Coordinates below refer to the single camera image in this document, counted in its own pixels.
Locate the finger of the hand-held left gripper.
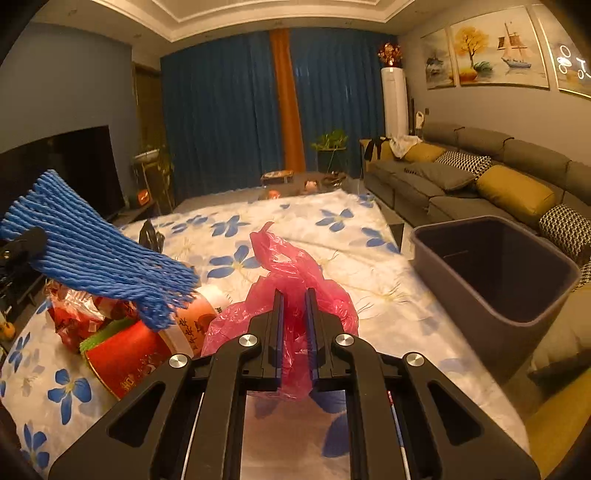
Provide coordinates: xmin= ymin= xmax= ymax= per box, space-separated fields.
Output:
xmin=0 ymin=228 xmax=49 ymax=274

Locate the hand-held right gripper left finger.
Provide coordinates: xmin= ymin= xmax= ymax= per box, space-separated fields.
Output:
xmin=48 ymin=290 xmax=284 ymax=480

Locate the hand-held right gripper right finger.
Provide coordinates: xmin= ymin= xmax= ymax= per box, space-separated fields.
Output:
xmin=305 ymin=288 xmax=542 ymax=480

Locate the blue foam fruit net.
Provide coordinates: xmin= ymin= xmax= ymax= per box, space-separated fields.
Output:
xmin=0 ymin=170 xmax=201 ymax=332

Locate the pink plastic bag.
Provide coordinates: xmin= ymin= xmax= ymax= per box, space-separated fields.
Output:
xmin=202 ymin=222 xmax=360 ymax=401

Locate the white orange paper cup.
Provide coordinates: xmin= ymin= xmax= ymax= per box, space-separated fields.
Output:
xmin=159 ymin=285 xmax=232 ymax=359

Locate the red snack wrapper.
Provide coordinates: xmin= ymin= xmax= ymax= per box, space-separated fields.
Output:
xmin=45 ymin=278 xmax=139 ymax=354

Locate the red paper cup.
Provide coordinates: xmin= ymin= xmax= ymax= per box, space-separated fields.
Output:
xmin=85 ymin=318 xmax=195 ymax=400

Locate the grey trash bin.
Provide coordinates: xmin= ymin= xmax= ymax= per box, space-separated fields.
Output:
xmin=410 ymin=215 xmax=581 ymax=385

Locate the black television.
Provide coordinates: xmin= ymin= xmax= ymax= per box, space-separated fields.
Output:
xmin=0 ymin=124 xmax=126 ymax=224

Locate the blue floral blanket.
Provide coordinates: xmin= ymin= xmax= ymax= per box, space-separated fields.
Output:
xmin=0 ymin=189 xmax=530 ymax=480

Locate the black plastic bag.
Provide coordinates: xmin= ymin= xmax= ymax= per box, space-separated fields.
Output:
xmin=139 ymin=219 xmax=166 ymax=254

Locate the dark coffee table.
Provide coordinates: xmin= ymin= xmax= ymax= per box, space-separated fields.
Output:
xmin=257 ymin=171 xmax=366 ymax=200

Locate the grey sectional sofa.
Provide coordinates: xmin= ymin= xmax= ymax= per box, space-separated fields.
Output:
xmin=360 ymin=121 xmax=591 ymax=296

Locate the dark plant pot stand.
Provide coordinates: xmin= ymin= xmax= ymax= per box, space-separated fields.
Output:
xmin=317 ymin=147 xmax=350 ymax=177

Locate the green potted plant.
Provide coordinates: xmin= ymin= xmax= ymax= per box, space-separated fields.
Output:
xmin=311 ymin=129 xmax=350 ymax=151

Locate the black garment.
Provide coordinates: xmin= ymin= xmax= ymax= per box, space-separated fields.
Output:
xmin=362 ymin=136 xmax=393 ymax=162

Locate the flat grey cushion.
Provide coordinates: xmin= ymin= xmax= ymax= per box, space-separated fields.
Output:
xmin=405 ymin=161 xmax=476 ymax=193

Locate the white cloth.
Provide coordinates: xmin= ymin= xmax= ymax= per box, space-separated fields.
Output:
xmin=390 ymin=135 xmax=424 ymax=156

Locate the small yellow cushion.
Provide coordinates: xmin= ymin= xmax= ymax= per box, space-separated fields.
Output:
xmin=405 ymin=143 xmax=447 ymax=164

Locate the blue curtain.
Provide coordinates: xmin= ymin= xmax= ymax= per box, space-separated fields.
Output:
xmin=288 ymin=28 xmax=399 ymax=178
xmin=160 ymin=31 xmax=288 ymax=205

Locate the orange curtain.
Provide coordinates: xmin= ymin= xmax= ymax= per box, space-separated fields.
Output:
xmin=270 ymin=28 xmax=308 ymax=174

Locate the small patterned cushion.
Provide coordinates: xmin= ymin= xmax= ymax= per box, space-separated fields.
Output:
xmin=434 ymin=151 xmax=493 ymax=179

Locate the white standing air conditioner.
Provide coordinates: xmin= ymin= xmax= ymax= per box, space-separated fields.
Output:
xmin=381 ymin=67 xmax=410 ymax=139

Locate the large yellow cushion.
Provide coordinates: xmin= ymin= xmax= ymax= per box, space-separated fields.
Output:
xmin=475 ymin=165 xmax=557 ymax=216

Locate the yellow seat cushion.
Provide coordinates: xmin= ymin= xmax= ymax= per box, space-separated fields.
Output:
xmin=525 ymin=369 xmax=591 ymax=479

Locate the large patterned cushion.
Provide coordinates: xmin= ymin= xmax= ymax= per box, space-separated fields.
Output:
xmin=539 ymin=204 xmax=591 ymax=265

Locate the red gold flower ornament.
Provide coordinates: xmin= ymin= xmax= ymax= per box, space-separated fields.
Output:
xmin=378 ymin=42 xmax=404 ymax=68

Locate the small landscape painting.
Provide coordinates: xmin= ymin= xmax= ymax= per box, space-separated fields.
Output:
xmin=420 ymin=28 xmax=458 ymax=90

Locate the tree and sailboat painting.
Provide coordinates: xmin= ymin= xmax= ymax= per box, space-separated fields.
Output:
xmin=450 ymin=6 xmax=551 ymax=89

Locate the framed painting with glare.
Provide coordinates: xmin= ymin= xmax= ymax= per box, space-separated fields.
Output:
xmin=538 ymin=4 xmax=591 ymax=100

